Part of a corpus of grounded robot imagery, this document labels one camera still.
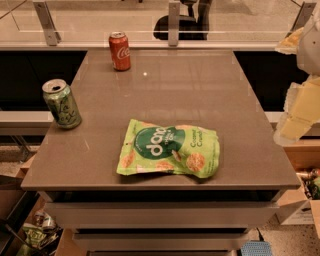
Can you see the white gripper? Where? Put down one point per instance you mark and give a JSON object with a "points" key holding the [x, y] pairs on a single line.
{"points": [[310, 53]]}

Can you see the green rice chip bag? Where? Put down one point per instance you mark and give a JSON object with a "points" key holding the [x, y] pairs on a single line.
{"points": [[180, 150]]}

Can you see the red coke can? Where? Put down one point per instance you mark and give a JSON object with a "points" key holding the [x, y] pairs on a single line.
{"points": [[120, 53]]}

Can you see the green soda can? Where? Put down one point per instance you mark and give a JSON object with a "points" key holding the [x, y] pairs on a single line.
{"points": [[60, 101]]}

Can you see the green bag on floor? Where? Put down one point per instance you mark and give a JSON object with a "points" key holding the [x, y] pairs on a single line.
{"points": [[33, 237]]}

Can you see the black office chair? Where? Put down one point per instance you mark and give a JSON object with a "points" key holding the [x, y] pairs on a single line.
{"points": [[195, 25]]}

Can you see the cardboard box right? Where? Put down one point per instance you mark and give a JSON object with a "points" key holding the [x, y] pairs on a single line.
{"points": [[302, 206]]}

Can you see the blue mesh object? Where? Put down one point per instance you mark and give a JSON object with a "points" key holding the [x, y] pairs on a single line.
{"points": [[256, 248]]}

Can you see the upper white drawer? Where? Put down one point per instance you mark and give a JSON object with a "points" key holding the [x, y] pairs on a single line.
{"points": [[161, 214]]}

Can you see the white drawer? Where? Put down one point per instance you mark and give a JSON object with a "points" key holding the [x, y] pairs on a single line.
{"points": [[161, 214], [160, 242]]}

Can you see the lower white drawer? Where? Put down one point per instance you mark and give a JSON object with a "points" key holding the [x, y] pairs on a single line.
{"points": [[160, 242]]}

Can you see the right metal railing bracket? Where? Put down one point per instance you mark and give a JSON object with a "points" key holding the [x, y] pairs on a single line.
{"points": [[304, 14]]}

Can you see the metal railing bracket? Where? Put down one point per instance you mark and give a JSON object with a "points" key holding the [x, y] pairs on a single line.
{"points": [[173, 22], [304, 14], [51, 34]]}

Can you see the middle metal railing bracket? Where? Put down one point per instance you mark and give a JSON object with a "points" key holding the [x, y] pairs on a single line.
{"points": [[173, 22]]}

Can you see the left metal railing bracket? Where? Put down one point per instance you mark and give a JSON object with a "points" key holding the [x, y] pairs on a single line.
{"points": [[51, 34]]}

